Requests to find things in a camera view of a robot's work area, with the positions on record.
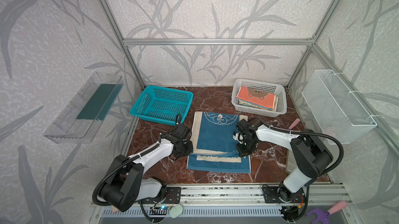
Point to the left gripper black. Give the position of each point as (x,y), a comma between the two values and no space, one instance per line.
(184,149)

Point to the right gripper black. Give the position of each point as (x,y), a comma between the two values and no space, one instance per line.
(242,141)

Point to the brown red bear towel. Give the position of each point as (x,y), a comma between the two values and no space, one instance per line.
(256,96)

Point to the white plastic basket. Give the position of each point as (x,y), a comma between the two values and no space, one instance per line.
(276,89)

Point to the teal plastic basket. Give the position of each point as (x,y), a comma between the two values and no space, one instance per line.
(162,105)

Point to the blue cream Doraemon towel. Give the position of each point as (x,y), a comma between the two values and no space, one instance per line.
(214,147)

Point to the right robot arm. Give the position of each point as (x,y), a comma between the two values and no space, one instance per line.
(315,153)

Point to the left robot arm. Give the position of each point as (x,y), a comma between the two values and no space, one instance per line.
(123,185)

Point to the grey rectangular block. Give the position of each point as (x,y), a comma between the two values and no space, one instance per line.
(290,163)

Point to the pale green oval pad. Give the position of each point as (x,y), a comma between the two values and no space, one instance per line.
(176,211)

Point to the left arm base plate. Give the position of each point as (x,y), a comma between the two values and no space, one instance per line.
(168,195)

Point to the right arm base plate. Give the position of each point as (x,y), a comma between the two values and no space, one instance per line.
(280,194)

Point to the white wire mesh basket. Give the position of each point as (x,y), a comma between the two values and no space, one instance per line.
(336,108)

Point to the clear acrylic wall shelf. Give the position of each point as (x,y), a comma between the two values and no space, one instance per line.
(83,116)

